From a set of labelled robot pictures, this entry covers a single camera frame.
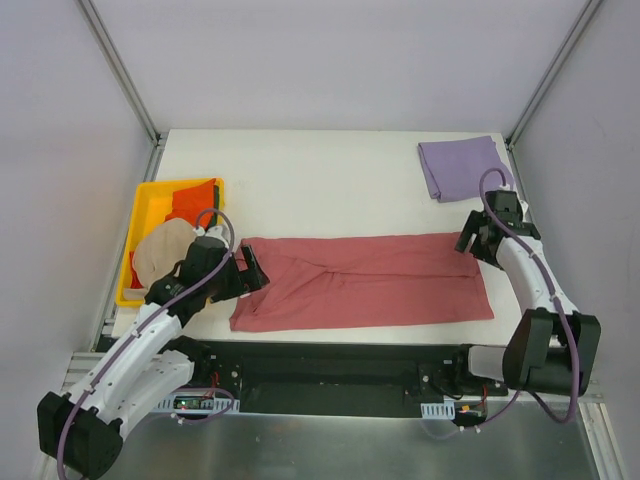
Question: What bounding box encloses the pink t-shirt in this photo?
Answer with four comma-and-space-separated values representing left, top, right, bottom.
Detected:
230, 233, 494, 333

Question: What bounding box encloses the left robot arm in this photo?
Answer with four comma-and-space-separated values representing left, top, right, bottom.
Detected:
37, 226, 269, 479

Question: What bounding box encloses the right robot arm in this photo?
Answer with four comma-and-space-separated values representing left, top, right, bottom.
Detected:
450, 190, 601, 397

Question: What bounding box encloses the beige t-shirt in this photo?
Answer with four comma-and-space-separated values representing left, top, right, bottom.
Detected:
132, 218, 196, 289

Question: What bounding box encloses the orange t-shirt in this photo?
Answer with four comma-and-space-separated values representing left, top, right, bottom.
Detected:
128, 180, 217, 291

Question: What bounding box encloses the folded lavender t-shirt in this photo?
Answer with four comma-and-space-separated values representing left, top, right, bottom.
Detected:
417, 136, 514, 203

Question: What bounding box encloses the green t-shirt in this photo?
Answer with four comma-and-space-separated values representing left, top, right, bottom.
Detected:
213, 182, 224, 209

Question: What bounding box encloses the yellow plastic bin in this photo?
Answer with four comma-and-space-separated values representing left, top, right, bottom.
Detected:
114, 176, 227, 307

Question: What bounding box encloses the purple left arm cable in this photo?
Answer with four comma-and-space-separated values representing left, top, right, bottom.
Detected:
57, 208, 236, 479

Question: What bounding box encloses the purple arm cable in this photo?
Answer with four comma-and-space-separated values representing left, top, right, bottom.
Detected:
57, 208, 236, 479
478, 168, 584, 425

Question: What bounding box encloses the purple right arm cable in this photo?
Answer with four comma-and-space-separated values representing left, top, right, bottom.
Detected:
478, 168, 584, 425

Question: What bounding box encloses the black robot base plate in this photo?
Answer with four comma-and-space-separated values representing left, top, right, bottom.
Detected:
187, 341, 507, 418

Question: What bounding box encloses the white left cable duct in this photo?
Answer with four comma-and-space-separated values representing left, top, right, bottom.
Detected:
151, 394, 240, 416

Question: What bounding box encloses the white cable duct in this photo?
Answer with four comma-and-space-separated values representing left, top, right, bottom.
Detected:
151, 394, 240, 416
420, 400, 456, 421

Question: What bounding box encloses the white right cable duct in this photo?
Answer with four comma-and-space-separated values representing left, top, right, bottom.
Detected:
420, 400, 456, 421

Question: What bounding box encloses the left aluminium frame post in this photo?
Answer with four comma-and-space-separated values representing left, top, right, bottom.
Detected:
75, 0, 163, 147

